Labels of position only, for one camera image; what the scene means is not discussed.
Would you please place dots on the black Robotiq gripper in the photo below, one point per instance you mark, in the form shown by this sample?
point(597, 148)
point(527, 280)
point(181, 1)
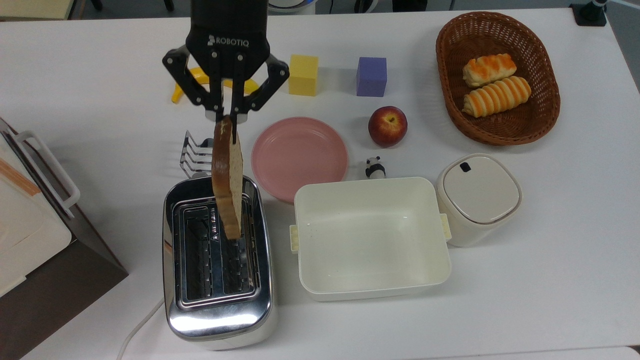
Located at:
point(230, 25)

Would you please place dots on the brown bread slice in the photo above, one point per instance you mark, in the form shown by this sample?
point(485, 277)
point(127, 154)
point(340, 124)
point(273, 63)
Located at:
point(227, 180)

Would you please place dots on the pink plate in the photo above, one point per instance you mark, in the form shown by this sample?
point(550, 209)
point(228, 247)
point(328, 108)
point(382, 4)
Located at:
point(300, 155)

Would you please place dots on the striped bread roll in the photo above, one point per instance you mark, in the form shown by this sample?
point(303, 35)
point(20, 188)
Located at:
point(497, 96)

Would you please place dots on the yellow banana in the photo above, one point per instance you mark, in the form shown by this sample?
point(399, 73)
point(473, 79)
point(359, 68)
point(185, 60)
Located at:
point(176, 95)

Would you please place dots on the yellow foam cube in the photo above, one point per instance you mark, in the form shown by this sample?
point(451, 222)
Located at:
point(303, 75)

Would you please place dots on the metal toast rack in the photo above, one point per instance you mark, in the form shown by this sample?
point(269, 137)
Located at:
point(192, 157)

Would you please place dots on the purple foam cube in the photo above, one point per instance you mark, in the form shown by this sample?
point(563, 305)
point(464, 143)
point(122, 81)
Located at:
point(371, 77)

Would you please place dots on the red apple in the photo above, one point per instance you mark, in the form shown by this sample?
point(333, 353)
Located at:
point(387, 127)

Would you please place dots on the small panda figurine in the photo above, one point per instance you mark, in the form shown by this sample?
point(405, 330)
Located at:
point(375, 169)

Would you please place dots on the cream rectangular plastic container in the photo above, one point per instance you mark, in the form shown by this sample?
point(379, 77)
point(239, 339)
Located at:
point(370, 240)

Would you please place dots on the beige furniture panel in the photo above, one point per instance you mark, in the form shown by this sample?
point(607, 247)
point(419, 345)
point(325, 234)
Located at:
point(35, 7)

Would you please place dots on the cream and chrome toaster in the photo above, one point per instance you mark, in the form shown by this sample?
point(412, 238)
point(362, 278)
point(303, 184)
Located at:
point(220, 320)

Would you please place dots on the orange glazed pastry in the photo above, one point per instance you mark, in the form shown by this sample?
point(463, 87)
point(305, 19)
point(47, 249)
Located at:
point(487, 70)

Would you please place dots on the small cream lidded bin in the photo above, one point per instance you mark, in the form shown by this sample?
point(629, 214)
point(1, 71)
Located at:
point(480, 195)

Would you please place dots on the brown wicker basket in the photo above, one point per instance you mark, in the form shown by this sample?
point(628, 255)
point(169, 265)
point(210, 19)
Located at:
point(500, 30)

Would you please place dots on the black camera stand base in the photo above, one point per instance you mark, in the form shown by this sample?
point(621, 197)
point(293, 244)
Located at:
point(589, 15)

